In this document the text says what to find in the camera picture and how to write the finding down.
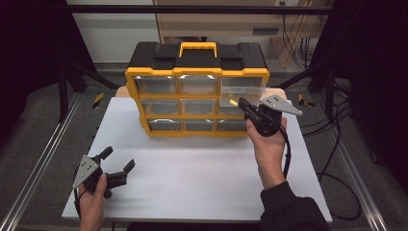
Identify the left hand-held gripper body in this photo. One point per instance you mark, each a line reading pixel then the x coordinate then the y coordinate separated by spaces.
pixel 86 170

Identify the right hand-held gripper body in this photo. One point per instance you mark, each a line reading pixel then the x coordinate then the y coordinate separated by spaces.
pixel 269 118

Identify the yellow foam earplug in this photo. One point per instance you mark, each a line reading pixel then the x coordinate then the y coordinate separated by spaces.
pixel 233 102

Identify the transparent plastic drawer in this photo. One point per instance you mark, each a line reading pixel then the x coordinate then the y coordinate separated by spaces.
pixel 243 85

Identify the yellow black organizer cabinet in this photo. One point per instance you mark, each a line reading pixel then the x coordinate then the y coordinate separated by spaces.
pixel 198 61

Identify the person's right hand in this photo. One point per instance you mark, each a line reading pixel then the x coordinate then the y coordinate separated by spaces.
pixel 269 154

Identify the person's left hand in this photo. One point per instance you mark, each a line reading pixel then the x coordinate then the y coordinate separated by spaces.
pixel 91 205

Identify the light wooden table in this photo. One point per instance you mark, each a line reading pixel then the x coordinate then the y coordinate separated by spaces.
pixel 122 92

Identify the black metal stand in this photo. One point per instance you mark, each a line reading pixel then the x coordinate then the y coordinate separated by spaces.
pixel 330 93
pixel 63 96

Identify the group of clear drawers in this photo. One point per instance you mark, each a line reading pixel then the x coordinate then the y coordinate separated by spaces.
pixel 160 107

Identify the black curtain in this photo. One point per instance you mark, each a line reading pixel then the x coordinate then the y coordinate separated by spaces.
pixel 378 48
pixel 25 48

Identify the aluminium floor rail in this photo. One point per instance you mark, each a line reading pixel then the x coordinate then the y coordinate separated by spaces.
pixel 38 166
pixel 356 179

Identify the black horizontal frame bar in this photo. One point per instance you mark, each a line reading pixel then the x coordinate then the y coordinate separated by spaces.
pixel 192 9

